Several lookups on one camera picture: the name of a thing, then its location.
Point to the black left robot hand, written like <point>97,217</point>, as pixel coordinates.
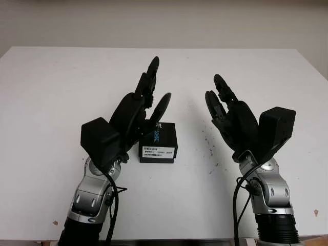
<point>128,115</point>

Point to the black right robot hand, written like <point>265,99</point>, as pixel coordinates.
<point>241,125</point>

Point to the small black box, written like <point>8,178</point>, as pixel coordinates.
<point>164,138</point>

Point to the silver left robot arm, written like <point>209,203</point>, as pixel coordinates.
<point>89,189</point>

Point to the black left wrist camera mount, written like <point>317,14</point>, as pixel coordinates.
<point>100,138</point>

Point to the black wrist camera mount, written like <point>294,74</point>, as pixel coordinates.
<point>278,128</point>
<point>100,138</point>

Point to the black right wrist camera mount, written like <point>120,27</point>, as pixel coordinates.
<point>278,128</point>

